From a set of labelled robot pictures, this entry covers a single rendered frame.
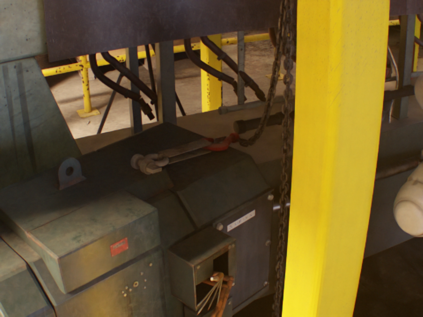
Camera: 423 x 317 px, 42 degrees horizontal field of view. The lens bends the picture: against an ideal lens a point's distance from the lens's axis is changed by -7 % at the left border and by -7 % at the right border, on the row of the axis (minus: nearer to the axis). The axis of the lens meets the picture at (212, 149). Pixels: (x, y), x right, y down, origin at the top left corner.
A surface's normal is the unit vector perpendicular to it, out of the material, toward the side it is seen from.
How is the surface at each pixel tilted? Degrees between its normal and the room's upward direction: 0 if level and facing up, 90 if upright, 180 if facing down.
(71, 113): 0
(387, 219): 90
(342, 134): 90
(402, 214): 98
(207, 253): 0
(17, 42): 90
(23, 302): 45
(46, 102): 90
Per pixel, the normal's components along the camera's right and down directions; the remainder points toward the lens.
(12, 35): 0.44, 0.39
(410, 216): -0.74, 0.43
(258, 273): 0.71, 0.29
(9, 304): 0.49, -0.43
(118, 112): -0.02, -0.90
